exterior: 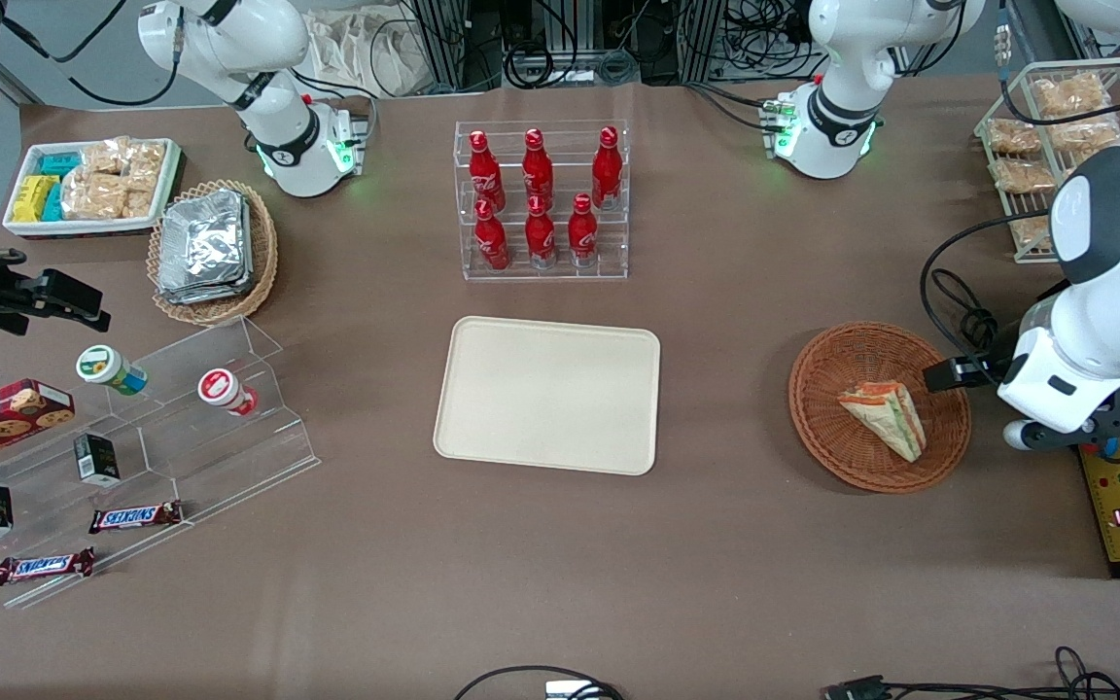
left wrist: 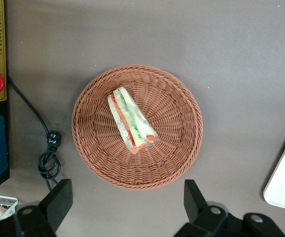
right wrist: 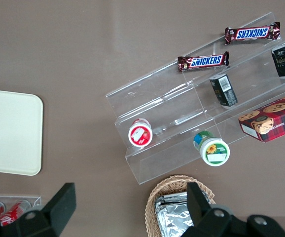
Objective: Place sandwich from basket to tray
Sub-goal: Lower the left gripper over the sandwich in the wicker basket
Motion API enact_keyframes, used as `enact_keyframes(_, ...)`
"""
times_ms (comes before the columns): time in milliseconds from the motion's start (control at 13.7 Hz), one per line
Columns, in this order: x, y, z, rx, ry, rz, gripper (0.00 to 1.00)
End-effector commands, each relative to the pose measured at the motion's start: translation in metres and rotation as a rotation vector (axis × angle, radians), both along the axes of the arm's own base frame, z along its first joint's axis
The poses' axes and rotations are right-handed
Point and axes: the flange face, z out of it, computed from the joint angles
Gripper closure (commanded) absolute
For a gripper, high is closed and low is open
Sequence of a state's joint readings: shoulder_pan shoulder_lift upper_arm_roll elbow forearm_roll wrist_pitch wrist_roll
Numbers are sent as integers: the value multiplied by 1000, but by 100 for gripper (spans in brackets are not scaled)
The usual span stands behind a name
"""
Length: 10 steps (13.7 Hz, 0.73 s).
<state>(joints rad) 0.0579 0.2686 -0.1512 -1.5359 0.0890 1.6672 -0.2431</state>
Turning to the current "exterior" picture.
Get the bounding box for triangular sandwich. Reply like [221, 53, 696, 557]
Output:
[837, 380, 928, 464]

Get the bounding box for white rectangular snack tray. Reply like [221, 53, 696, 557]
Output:
[2, 138, 183, 240]

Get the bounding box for round brown wicker basket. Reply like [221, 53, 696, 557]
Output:
[788, 321, 973, 495]

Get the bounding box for oval wicker basket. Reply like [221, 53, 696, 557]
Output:
[146, 179, 280, 328]

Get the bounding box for beige plastic tray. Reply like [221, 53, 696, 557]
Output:
[433, 316, 662, 477]

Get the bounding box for green lid yogurt cup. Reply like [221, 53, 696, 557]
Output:
[75, 344, 149, 398]

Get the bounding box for yellow snack pack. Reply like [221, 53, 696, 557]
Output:
[12, 174, 57, 224]

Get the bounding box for clear bag of rice crackers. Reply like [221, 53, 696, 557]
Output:
[126, 142, 168, 182]
[80, 138, 134, 178]
[61, 172, 129, 221]
[122, 175, 159, 221]

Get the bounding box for stack of silver foil packs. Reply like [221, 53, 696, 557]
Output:
[156, 189, 256, 305]

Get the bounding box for bagged fried snack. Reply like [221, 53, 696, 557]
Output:
[1046, 119, 1120, 157]
[987, 118, 1043, 158]
[1009, 215, 1054, 250]
[992, 157, 1058, 196]
[1031, 72, 1111, 120]

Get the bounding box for red lid yogurt cup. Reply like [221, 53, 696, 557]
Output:
[196, 367, 261, 418]

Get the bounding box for clear acrylic step display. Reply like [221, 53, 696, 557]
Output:
[0, 315, 321, 611]

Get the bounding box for brown snickers bar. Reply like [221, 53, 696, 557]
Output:
[87, 500, 185, 535]
[0, 546, 97, 587]

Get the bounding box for clear acrylic bottle rack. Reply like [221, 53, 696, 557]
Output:
[454, 119, 631, 284]

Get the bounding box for beige canvas bag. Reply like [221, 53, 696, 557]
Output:
[305, 8, 425, 99]

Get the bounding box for red cola bottle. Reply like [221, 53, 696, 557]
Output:
[473, 199, 511, 272]
[524, 194, 558, 271]
[567, 192, 600, 269]
[468, 129, 507, 211]
[522, 127, 555, 206]
[591, 125, 624, 211]

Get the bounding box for black power cable with plug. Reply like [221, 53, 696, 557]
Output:
[927, 268, 1005, 382]

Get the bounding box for white wire rack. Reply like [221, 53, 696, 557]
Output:
[972, 56, 1120, 264]

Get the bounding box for black connector with cable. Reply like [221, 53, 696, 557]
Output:
[822, 646, 1120, 700]

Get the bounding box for aluminium frame rack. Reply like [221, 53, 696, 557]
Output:
[404, 0, 819, 90]

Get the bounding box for coiled black cables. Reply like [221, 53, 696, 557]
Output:
[502, 39, 563, 91]

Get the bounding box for black looped cable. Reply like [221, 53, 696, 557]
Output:
[452, 664, 626, 700]

